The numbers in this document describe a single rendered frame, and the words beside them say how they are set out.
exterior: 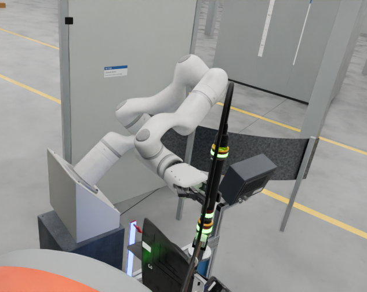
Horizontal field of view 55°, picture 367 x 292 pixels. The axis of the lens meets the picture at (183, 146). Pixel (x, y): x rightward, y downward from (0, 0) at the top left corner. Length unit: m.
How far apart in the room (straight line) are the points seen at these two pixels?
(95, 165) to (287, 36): 5.77
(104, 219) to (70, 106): 1.25
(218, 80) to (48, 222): 1.05
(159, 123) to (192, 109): 0.15
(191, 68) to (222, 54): 6.15
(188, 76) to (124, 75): 1.51
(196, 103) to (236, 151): 1.74
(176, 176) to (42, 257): 0.84
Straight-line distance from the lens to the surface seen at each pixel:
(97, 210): 1.63
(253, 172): 1.75
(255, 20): 7.19
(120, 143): 1.59
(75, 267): 0.19
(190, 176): 1.02
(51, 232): 1.76
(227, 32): 7.44
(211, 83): 1.24
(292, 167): 3.13
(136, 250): 1.29
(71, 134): 2.83
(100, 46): 2.70
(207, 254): 1.11
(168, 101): 1.48
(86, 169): 1.60
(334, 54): 5.05
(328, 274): 3.28
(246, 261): 3.09
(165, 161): 1.06
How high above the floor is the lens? 2.09
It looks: 27 degrees down
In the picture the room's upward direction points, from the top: 8 degrees clockwise
